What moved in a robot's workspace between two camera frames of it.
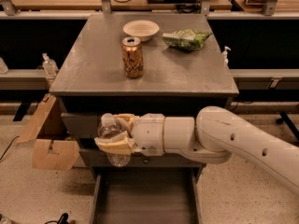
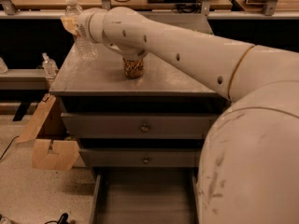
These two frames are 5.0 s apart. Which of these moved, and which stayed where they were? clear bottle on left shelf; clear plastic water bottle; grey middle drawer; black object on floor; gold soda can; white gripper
Moved: clear plastic water bottle; white gripper
Stayed: gold soda can; grey middle drawer; black object on floor; clear bottle on left shelf
